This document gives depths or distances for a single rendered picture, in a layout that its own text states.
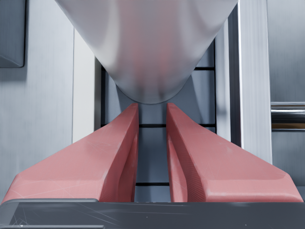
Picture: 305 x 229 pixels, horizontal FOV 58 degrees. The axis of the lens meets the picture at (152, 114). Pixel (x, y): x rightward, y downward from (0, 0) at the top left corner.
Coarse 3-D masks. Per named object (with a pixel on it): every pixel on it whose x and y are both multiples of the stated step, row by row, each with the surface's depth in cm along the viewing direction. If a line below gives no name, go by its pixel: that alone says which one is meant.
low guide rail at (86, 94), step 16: (80, 48) 15; (80, 64) 15; (96, 64) 15; (80, 80) 15; (96, 80) 15; (80, 96) 15; (96, 96) 15; (80, 112) 15; (96, 112) 15; (80, 128) 15; (96, 128) 15
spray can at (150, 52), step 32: (64, 0) 5; (96, 0) 4; (128, 0) 4; (160, 0) 4; (192, 0) 4; (224, 0) 5; (96, 32) 6; (128, 32) 5; (160, 32) 5; (192, 32) 6; (128, 64) 8; (160, 64) 8; (192, 64) 10; (128, 96) 17; (160, 96) 15
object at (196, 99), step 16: (208, 48) 19; (208, 64) 19; (112, 80) 19; (192, 80) 19; (208, 80) 19; (112, 96) 18; (176, 96) 18; (192, 96) 18; (208, 96) 18; (112, 112) 18; (144, 112) 18; (160, 112) 18; (192, 112) 18; (208, 112) 18; (144, 128) 18; (160, 128) 18; (208, 128) 18; (144, 144) 18; (160, 144) 18; (144, 160) 18; (160, 160) 18; (144, 176) 18; (160, 176) 18; (144, 192) 18; (160, 192) 18
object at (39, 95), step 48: (48, 0) 24; (288, 0) 24; (48, 48) 24; (288, 48) 24; (0, 96) 23; (48, 96) 23; (288, 96) 23; (0, 144) 23; (48, 144) 23; (288, 144) 23; (0, 192) 23
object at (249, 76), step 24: (240, 0) 10; (264, 0) 10; (240, 24) 10; (264, 24) 10; (240, 48) 10; (264, 48) 10; (240, 72) 10; (264, 72) 10; (240, 96) 10; (264, 96) 10; (240, 120) 10; (264, 120) 10; (240, 144) 10; (264, 144) 10
